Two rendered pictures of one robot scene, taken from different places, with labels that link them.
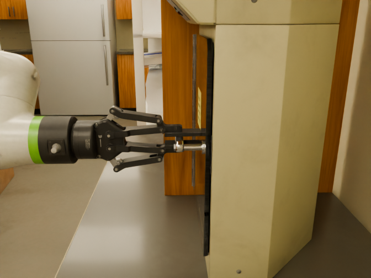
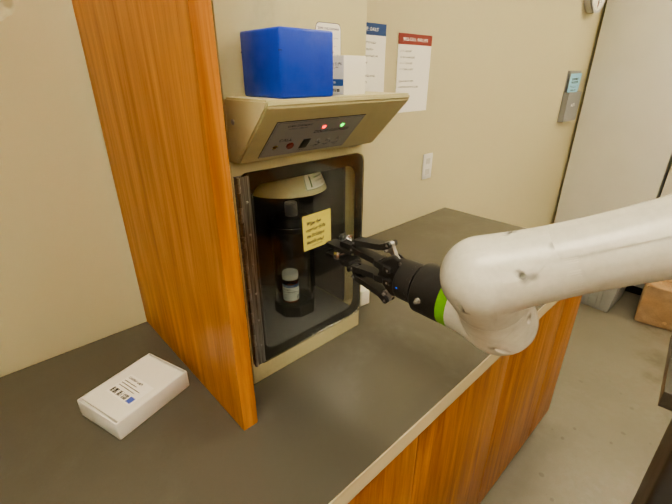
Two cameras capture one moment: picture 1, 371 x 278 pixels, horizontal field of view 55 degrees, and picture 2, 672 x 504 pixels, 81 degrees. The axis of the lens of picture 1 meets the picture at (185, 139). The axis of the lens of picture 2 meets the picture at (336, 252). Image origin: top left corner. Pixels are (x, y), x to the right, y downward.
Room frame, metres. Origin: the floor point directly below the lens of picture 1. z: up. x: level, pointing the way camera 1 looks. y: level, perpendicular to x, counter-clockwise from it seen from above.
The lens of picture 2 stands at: (1.17, 0.57, 1.54)
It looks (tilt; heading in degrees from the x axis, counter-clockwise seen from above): 24 degrees down; 229
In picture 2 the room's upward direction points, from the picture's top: straight up
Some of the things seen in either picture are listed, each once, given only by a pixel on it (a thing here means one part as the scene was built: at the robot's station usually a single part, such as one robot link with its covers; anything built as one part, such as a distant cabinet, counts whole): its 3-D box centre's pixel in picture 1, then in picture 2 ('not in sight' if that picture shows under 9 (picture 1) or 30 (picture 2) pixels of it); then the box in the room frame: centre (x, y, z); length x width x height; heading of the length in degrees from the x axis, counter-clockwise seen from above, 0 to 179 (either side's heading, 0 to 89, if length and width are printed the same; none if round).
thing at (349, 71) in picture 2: not in sight; (345, 75); (0.66, 0.02, 1.54); 0.05 x 0.05 x 0.06; 89
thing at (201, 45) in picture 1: (200, 134); (311, 257); (0.71, -0.03, 1.19); 0.30 x 0.01 x 0.40; 2
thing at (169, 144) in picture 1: (183, 144); (341, 256); (0.66, 0.01, 1.19); 0.07 x 0.03 x 0.01; 92
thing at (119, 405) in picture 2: not in sight; (136, 392); (1.07, -0.15, 0.96); 0.16 x 0.12 x 0.04; 19
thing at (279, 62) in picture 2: not in sight; (287, 64); (0.78, 0.02, 1.56); 0.10 x 0.10 x 0.09; 2
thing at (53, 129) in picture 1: (62, 140); (436, 290); (0.64, 0.24, 1.20); 0.12 x 0.06 x 0.09; 2
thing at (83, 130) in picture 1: (101, 139); (400, 277); (0.65, 0.16, 1.20); 0.09 x 0.07 x 0.08; 92
